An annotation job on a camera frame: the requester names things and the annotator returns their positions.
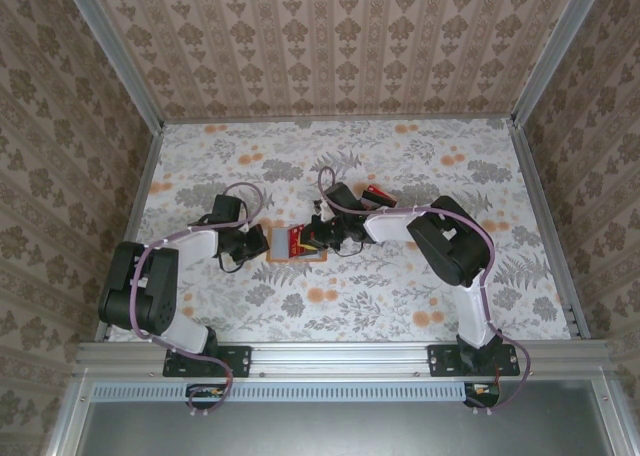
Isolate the orange leather card holder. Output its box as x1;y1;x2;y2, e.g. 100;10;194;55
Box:
264;223;330;264

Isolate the grey metal panel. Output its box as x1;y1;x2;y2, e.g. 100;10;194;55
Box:
47;375;626;456

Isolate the right thin black cable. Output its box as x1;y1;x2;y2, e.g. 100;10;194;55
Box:
329;235;374;258

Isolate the thin black cable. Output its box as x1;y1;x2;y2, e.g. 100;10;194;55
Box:
329;235;374;258
217;248;251;275

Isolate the left thin black cable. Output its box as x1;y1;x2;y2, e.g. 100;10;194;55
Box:
217;248;251;275

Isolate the short aluminium frame rail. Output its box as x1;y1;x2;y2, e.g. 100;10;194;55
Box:
160;115;516;126

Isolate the wide aluminium mounting rail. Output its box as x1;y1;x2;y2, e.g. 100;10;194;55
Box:
72;340;614;380

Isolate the aluminium side rail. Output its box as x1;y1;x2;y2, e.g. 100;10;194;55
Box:
94;123;166;342
509;118;591;342

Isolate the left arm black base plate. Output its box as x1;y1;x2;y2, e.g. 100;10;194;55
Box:
162;344;253;378

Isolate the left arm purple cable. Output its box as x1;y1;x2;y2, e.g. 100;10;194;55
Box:
127;182;266;420

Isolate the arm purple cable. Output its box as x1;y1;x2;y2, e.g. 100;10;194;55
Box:
317;165;534;418
127;182;266;420

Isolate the slotted grey cable duct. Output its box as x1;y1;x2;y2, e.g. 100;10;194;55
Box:
91;381;469;403

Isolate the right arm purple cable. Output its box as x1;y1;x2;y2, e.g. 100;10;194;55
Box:
317;165;534;418

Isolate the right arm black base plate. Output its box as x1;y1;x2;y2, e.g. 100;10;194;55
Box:
427;344;522;378

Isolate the aluminium frame post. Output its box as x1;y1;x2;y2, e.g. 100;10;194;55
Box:
58;0;166;130
509;0;586;127

